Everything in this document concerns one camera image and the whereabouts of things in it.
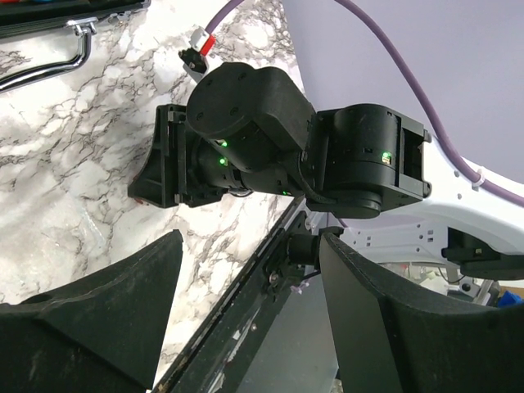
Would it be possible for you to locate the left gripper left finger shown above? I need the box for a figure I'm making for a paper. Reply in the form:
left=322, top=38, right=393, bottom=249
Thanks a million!
left=1, top=230, right=183, bottom=392

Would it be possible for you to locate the black poker chip case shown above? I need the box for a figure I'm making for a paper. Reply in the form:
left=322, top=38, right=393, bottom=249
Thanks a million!
left=1, top=0, right=151, bottom=93

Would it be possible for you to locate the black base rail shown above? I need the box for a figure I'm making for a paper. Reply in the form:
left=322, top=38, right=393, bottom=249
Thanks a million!
left=153, top=198, right=315, bottom=393

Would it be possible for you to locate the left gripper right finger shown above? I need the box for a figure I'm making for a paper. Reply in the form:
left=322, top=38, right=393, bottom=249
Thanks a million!
left=319, top=233, right=523, bottom=392

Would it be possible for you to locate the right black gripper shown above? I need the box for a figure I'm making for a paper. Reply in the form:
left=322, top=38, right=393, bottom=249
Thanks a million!
left=128, top=104, right=246, bottom=208

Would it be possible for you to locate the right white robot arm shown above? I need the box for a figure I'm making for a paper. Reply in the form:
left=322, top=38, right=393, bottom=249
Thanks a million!
left=128, top=62, right=523, bottom=280

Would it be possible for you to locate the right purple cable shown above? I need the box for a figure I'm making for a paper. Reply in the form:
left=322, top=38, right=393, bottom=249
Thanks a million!
left=204, top=0, right=524, bottom=208

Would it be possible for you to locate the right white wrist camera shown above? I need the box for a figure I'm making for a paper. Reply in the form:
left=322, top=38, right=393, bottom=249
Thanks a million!
left=178, top=27, right=215, bottom=75

